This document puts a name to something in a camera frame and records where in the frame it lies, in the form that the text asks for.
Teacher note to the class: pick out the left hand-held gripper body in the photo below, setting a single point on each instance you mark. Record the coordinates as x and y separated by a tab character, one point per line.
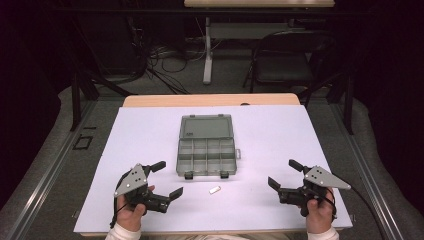
133	181

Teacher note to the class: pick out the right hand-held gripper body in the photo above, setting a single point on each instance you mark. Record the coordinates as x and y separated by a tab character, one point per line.
318	178

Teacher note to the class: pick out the small white rectangular piece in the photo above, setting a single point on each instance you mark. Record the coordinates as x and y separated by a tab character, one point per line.
215	190

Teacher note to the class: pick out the clear plastic compartment box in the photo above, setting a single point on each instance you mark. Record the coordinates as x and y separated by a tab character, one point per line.
206	156

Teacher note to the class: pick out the person's right hand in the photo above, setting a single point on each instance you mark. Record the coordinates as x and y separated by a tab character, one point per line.
320	213

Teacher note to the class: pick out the person's left hand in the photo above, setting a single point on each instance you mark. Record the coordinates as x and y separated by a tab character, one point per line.
128	216

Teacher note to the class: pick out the white table mat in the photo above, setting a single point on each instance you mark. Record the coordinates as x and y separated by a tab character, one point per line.
266	150

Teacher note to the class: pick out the black metal stand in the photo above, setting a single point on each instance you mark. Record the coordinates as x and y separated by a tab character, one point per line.
76	100
348	106

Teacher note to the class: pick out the black folding chair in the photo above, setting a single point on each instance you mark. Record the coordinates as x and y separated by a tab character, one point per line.
283	66

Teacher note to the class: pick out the white-legged wooden-top desk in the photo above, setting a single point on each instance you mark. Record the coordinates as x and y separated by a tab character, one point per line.
208	50

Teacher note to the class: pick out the metal floor rail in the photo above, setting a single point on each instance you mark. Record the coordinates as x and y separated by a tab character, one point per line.
370	173
43	180

